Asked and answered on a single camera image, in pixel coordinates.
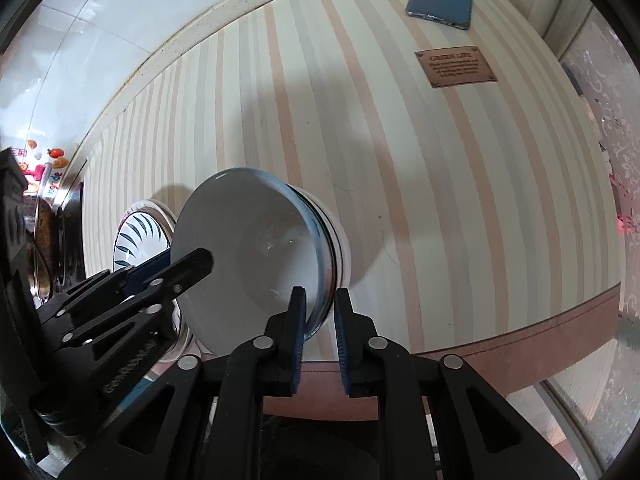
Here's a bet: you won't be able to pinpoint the blue striped plate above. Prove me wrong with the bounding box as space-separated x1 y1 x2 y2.
113 199 177 281

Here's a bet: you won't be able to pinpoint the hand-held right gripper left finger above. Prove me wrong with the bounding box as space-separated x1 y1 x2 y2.
57 286 307 480

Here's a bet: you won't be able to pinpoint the white bowl with blue rim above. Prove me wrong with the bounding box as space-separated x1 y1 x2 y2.
172 167 353 356

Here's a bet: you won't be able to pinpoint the striped cat print tablecloth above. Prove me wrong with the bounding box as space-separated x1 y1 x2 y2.
80 0 626 421

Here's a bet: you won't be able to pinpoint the dark wok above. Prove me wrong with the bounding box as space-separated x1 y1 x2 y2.
30 195 63 301

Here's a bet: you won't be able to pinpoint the brown label patch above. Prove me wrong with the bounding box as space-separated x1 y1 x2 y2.
415 46 498 89

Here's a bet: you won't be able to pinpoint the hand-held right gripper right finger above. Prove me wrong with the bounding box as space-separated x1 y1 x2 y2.
334 287 581 480

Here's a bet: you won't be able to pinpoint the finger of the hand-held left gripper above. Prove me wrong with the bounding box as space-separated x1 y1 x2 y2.
37 252 173 326
60 247 215 396

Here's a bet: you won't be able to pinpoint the colourful wall stickers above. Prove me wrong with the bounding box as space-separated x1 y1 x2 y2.
15 139 68 201

